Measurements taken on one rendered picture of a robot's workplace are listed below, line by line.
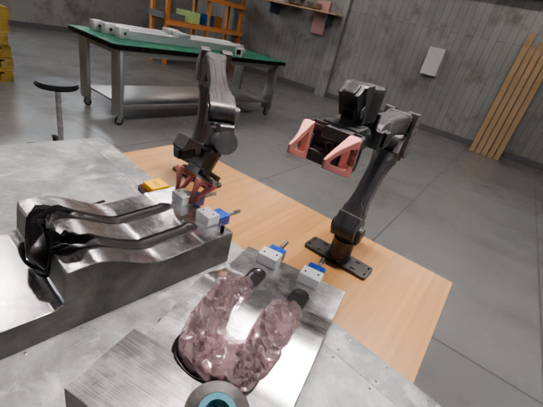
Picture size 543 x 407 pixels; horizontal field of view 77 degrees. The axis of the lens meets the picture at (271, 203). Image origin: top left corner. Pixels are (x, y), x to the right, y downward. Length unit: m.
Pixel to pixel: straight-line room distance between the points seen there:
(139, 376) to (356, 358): 0.44
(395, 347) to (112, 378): 0.58
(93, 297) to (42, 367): 0.13
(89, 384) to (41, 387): 0.16
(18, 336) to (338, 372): 0.56
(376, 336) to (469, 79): 7.56
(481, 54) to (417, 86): 1.24
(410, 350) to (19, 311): 0.76
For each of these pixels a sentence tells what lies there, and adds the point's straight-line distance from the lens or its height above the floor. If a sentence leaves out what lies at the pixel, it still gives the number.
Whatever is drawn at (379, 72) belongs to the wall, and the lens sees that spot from 8.62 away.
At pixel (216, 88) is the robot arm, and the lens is 0.96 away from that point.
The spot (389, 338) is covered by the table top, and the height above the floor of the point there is 0.80.
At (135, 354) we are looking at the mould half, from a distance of 0.57.
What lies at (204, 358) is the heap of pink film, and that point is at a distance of 0.59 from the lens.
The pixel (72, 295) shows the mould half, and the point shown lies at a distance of 0.70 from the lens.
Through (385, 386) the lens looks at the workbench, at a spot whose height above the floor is 0.80.
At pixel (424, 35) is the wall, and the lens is 8.42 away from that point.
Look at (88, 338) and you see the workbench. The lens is 0.74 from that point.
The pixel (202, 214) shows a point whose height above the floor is 0.92.
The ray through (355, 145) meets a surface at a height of 1.22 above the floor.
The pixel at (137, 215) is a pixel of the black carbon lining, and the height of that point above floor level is 0.88.
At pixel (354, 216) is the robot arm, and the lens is 0.93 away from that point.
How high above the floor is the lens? 1.36
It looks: 27 degrees down
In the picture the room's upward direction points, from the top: 14 degrees clockwise
